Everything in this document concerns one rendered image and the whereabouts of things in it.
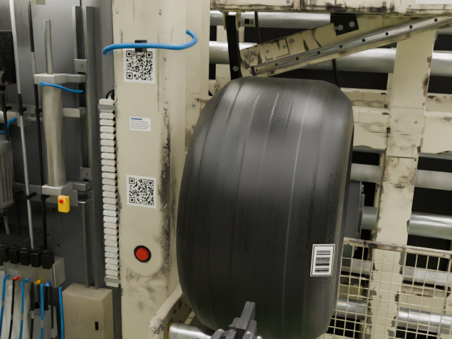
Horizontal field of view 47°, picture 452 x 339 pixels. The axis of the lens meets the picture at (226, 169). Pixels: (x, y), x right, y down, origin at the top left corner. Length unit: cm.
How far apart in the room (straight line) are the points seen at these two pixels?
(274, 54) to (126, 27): 47
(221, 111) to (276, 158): 16
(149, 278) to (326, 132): 59
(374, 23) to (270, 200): 68
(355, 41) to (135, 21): 60
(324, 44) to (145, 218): 67
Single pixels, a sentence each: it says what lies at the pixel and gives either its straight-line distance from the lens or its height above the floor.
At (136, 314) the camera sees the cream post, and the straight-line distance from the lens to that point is 138.
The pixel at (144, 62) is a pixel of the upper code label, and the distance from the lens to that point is 117.
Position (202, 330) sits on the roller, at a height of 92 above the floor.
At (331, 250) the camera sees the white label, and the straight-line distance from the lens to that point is 95.
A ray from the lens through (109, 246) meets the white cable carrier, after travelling 134.
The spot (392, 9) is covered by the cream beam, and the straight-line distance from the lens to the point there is 133.
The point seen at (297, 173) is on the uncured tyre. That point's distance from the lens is 94.
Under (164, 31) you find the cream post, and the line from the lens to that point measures 115.
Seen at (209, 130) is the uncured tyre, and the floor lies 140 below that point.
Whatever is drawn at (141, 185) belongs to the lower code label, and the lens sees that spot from 123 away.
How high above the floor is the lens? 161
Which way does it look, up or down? 16 degrees down
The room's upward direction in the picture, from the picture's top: 2 degrees clockwise
